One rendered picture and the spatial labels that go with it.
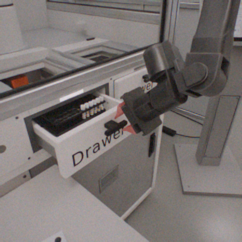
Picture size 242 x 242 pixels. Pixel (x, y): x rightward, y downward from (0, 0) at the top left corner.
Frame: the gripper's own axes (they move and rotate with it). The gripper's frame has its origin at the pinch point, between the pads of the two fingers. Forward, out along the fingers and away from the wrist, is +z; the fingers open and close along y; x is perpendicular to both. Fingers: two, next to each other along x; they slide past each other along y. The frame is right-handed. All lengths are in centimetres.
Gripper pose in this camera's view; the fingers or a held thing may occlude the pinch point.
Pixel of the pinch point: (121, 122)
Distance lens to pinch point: 56.5
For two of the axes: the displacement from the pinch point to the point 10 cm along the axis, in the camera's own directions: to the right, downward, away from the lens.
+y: -5.2, -8.6, 0.1
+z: -5.3, 3.3, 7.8
